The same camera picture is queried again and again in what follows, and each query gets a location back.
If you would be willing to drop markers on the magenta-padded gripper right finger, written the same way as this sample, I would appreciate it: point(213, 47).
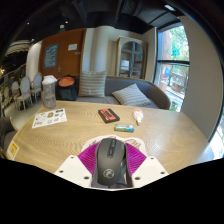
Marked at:
point(136, 160)

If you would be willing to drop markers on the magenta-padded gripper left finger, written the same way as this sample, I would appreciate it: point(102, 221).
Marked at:
point(86, 160)

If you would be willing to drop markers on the black computer mouse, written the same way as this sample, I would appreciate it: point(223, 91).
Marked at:
point(110, 163)

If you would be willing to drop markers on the small green packet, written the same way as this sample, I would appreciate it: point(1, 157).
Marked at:
point(124, 128)

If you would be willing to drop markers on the white and pink tube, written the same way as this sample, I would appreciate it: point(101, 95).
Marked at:
point(138, 115)

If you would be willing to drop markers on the black and red flat box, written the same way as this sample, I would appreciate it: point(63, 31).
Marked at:
point(108, 115)

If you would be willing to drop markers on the white printed paper sheet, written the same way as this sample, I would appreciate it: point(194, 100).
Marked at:
point(49, 118)

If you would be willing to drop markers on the grey striped flat cushion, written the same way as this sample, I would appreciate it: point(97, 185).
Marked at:
point(131, 95)

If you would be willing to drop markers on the grey curved sofa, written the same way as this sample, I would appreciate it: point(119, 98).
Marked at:
point(156, 93)

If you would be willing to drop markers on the yellow square table sticker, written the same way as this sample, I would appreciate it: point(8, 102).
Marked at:
point(13, 150)

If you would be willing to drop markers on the black and orange bag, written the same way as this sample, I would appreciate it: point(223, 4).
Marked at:
point(66, 88)

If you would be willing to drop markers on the clear tumbler with white lid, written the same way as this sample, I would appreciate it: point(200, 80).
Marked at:
point(49, 93)

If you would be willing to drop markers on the striped square cushion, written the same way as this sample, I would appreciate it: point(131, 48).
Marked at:
point(92, 84)

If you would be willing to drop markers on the dark grey tufted armchair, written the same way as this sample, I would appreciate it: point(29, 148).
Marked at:
point(5, 128)

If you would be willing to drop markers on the group of white dining chairs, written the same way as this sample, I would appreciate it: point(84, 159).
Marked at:
point(26, 88)

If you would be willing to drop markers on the dark-framed window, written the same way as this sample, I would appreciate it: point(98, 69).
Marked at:
point(173, 66)

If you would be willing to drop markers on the arched glass-door cabinet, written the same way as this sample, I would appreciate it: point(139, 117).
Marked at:
point(131, 58)

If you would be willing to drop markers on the blue wall poster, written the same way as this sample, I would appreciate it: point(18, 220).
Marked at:
point(50, 56)

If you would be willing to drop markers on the small white wall sign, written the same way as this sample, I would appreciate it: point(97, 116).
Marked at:
point(72, 47)

